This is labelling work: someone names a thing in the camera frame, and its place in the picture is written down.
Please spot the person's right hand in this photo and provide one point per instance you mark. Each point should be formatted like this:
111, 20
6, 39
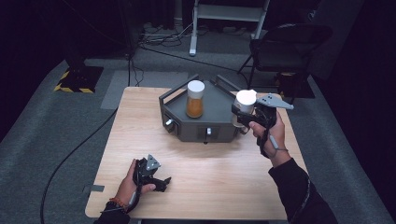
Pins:
275, 137

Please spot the white metal stand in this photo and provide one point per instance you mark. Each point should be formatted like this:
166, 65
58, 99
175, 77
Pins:
227, 12

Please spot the black folding chair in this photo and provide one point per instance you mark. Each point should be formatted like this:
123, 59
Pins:
289, 46

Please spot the black yellow striped base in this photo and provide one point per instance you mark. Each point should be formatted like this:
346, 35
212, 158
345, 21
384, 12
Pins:
81, 79

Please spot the person's left hand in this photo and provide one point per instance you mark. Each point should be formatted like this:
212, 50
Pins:
127, 186

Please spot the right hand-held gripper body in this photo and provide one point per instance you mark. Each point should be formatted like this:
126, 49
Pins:
264, 110

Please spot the gray angular rack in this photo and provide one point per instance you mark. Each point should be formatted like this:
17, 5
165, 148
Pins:
211, 105

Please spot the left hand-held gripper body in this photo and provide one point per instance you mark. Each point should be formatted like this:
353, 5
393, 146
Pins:
146, 172

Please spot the gray tape strip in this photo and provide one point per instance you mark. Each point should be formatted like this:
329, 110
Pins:
93, 188

